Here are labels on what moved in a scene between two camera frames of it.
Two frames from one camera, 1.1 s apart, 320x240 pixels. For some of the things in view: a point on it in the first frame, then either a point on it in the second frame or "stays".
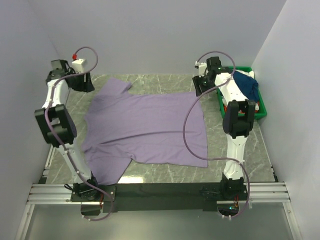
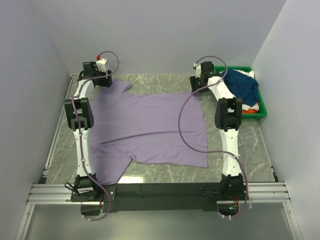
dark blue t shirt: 249,85 stays
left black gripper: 87,86 to 107,82
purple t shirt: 122,128 stays
